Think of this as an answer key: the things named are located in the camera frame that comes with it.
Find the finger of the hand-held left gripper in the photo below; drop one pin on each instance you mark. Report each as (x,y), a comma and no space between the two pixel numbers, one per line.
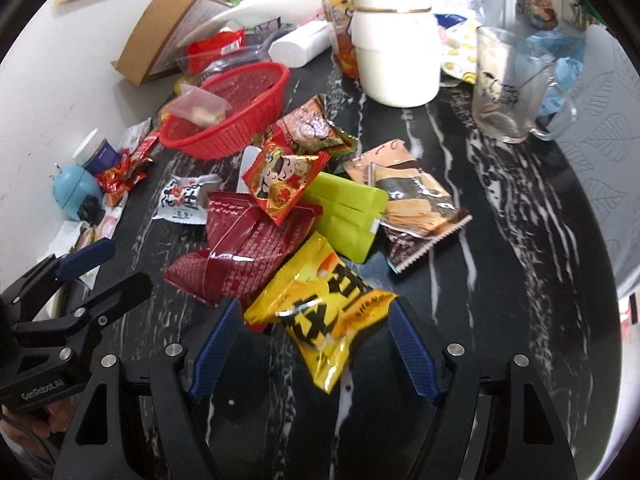
(120,297)
(85,257)

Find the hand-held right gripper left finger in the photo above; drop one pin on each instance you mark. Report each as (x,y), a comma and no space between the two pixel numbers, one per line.
(215,350)

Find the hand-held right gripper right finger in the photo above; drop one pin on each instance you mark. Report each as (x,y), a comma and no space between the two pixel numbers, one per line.
(412,355)

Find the white snack packet black print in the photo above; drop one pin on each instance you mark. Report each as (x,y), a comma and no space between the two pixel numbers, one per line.
(182,200)

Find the yellow snack packet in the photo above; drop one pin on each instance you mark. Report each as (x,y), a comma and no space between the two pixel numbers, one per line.
(310,285)

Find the green and white tube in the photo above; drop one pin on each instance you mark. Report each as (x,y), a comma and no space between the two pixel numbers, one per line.
(345,220)

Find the clear bag of yellow snacks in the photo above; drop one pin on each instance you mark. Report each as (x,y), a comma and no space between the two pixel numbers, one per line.
(200,110)

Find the red plastic basket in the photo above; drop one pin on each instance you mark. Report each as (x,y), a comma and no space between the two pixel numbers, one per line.
(235,95)

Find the bag of colourful snacks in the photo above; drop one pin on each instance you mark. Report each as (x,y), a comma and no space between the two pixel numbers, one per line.
(340,35)

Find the person's left hand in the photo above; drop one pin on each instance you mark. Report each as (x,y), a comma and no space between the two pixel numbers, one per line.
(35,425)

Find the white printed wrapper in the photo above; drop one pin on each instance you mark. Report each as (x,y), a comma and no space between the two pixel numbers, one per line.
(75,242)

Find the light blue round gadget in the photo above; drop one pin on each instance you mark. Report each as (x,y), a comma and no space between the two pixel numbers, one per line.
(72,192)

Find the red gold candy wrappers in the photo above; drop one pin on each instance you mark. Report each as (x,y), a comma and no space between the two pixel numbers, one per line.
(117,180)

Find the dark blue jar white lid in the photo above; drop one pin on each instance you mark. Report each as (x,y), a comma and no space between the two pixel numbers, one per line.
(100,157)

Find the dark red snack packet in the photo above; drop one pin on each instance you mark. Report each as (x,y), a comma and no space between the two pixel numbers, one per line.
(240,250)

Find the white patterned packet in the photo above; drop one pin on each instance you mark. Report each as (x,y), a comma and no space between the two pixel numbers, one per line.
(135,132)

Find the brown seaweed snack packet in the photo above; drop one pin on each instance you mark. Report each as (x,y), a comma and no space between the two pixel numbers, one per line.
(415,205)

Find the red cartoon snack packet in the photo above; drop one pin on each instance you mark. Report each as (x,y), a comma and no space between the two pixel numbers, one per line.
(280,180)

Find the lemon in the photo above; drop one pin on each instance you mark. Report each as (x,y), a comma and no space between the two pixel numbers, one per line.
(179,86)

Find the cardboard box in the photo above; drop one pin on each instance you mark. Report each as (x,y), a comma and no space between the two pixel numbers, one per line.
(155,30)

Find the pink and green snack packet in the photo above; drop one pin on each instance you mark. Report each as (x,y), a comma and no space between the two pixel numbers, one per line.
(307,125)

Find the red food packet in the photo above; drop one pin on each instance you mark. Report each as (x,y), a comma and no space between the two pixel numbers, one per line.
(215,45)

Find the clear plastic container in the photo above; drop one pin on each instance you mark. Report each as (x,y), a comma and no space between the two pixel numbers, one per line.
(250,55)

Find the glass mug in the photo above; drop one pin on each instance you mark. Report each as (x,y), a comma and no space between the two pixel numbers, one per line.
(500,95)

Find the white kettle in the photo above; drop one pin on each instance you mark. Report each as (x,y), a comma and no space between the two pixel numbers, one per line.
(395,60)

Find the white paper roll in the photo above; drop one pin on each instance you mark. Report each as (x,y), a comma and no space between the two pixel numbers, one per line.
(300,45)

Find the white paper bag yellow print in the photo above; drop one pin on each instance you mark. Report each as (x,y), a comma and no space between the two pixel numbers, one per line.
(457,50)

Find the long white bottle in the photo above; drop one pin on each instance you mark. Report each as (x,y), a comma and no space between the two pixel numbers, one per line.
(280,7)

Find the blue plastic bag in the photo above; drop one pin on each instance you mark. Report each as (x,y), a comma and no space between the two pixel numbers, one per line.
(565,65)

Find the cartoon poster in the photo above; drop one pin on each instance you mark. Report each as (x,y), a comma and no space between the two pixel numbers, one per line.
(537,5)

